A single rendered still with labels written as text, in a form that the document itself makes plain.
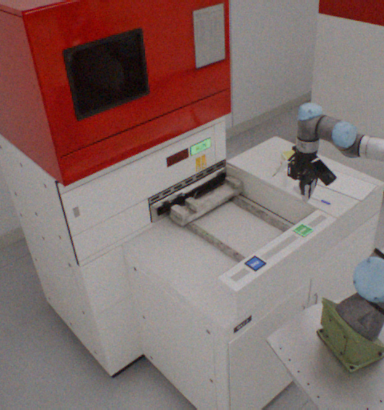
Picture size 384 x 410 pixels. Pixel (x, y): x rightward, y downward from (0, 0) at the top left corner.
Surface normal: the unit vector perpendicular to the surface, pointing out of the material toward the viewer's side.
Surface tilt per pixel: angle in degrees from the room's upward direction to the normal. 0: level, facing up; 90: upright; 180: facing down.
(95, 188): 90
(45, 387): 0
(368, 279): 56
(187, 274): 0
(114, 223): 90
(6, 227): 90
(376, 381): 0
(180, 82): 90
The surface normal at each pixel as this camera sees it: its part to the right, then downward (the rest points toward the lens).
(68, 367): -0.06, -0.81
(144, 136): 0.65, 0.41
